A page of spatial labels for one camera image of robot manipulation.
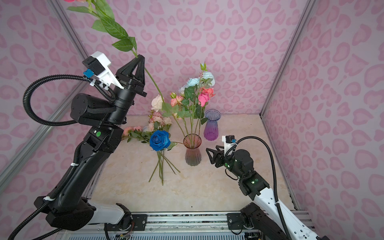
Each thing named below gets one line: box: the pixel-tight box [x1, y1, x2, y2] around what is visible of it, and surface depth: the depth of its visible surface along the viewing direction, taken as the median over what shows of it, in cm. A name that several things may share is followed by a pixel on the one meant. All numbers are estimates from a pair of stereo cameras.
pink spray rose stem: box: [162, 92, 186, 142], surface depth 73 cm
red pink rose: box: [199, 87, 216, 98], surface depth 74 cm
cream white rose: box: [151, 94, 165, 112], surface depth 71 cm
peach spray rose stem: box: [147, 111, 173, 132], surface depth 109 cm
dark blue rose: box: [149, 130, 171, 152], surface depth 52 cm
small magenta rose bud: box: [198, 93, 211, 136], surface depth 67 cm
